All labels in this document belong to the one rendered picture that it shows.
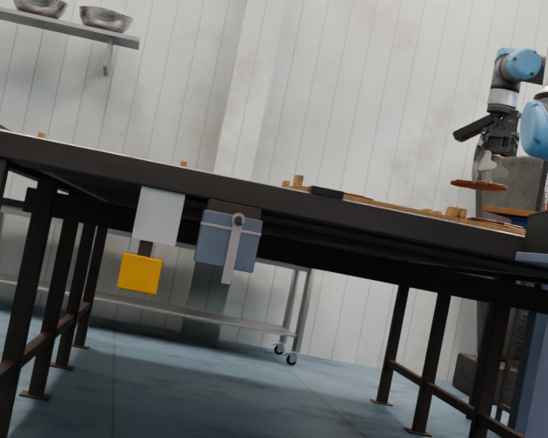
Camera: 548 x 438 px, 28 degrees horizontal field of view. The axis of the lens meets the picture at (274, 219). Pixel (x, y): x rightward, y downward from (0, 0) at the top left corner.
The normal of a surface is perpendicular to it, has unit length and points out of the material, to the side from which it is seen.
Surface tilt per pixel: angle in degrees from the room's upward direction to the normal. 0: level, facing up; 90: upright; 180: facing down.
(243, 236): 90
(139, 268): 90
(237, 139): 90
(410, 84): 90
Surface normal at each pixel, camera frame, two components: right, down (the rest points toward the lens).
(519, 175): 0.03, -0.03
